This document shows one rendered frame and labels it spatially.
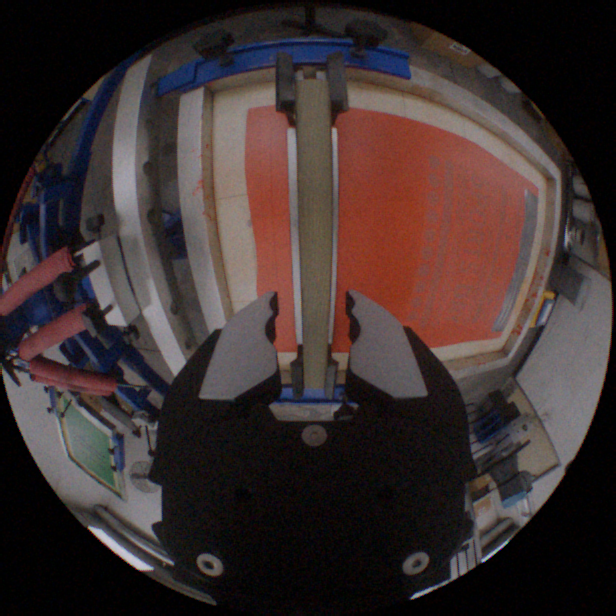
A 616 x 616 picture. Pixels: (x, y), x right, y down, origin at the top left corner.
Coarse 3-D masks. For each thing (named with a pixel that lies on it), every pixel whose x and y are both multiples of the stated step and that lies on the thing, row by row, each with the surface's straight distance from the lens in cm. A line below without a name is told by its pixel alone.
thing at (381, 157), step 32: (256, 128) 31; (352, 128) 30; (384, 128) 32; (416, 128) 34; (256, 160) 29; (352, 160) 29; (384, 160) 30; (416, 160) 32; (448, 160) 36; (480, 160) 42; (256, 192) 28; (288, 192) 28; (352, 192) 28; (384, 192) 29; (416, 192) 32; (512, 192) 49; (256, 224) 28; (288, 224) 28; (352, 224) 28; (384, 224) 29; (416, 224) 32
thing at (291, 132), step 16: (288, 128) 25; (288, 144) 25; (336, 144) 25; (288, 160) 24; (336, 160) 24; (288, 176) 24; (336, 176) 24; (336, 192) 24; (336, 208) 24; (336, 224) 24; (336, 240) 24; (336, 256) 24; (336, 272) 25
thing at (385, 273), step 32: (256, 256) 29; (288, 256) 29; (352, 256) 29; (384, 256) 30; (416, 256) 33; (256, 288) 31; (288, 288) 30; (352, 288) 31; (384, 288) 32; (288, 320) 33
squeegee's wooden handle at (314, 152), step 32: (320, 96) 20; (320, 128) 18; (320, 160) 17; (320, 192) 17; (320, 224) 17; (320, 256) 18; (320, 288) 19; (320, 320) 20; (320, 352) 23; (320, 384) 28
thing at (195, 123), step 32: (192, 96) 34; (448, 96) 37; (192, 128) 31; (512, 128) 48; (192, 160) 29; (544, 160) 59; (192, 192) 28; (192, 224) 28; (544, 224) 64; (192, 256) 29; (544, 256) 63; (224, 288) 32; (224, 320) 32; (512, 352) 70
